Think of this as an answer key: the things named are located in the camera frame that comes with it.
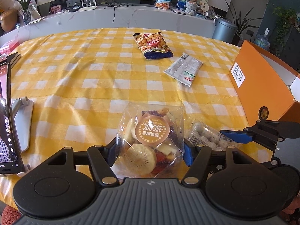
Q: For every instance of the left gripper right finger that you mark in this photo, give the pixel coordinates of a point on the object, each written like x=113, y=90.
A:
x=197, y=159

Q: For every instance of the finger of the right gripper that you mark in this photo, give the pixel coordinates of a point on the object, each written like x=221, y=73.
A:
x=238, y=136

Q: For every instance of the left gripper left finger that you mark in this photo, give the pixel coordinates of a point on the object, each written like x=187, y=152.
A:
x=101, y=159

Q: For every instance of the white candy clear packet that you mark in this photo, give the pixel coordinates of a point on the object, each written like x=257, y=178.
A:
x=201, y=134

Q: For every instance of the dried fruit bag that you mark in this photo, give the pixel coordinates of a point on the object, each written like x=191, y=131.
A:
x=149, y=141

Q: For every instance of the white silver snack packet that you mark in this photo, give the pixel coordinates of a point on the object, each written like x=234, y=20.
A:
x=184, y=69

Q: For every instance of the orange chips bag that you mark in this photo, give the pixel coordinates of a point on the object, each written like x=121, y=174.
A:
x=152, y=45

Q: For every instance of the person right hand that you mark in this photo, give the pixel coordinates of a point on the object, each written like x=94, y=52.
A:
x=288, y=212

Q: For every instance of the orange cardboard box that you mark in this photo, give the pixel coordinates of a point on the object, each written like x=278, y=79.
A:
x=263, y=80

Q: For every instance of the yellow checkered tablecloth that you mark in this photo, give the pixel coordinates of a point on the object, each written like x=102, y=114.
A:
x=81, y=81

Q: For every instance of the smartphone on stand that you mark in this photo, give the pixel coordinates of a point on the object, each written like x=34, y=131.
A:
x=11, y=161

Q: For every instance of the white phone stand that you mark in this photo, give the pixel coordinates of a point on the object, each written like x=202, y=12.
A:
x=22, y=109

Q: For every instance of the blue water jug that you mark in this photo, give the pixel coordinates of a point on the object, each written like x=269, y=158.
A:
x=262, y=41

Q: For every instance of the grey metal trash can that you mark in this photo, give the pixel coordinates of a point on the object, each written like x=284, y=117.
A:
x=224, y=31

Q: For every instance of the potted plant by trash can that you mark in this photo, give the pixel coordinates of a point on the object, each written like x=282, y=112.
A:
x=240, y=22

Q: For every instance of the hanging green ivy plant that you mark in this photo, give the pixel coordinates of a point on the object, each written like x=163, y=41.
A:
x=287, y=17

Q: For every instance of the white marble tv console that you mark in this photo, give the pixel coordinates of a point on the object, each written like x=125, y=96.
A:
x=107, y=17

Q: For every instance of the pink tissue box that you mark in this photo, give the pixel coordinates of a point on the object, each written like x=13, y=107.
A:
x=9, y=47

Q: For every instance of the white wifi router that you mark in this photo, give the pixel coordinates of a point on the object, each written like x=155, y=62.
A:
x=87, y=5

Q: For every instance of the copper round vase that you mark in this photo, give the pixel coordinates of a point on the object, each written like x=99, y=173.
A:
x=9, y=19

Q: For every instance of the small plant in glass vase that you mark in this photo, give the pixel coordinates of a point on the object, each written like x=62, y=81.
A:
x=26, y=17

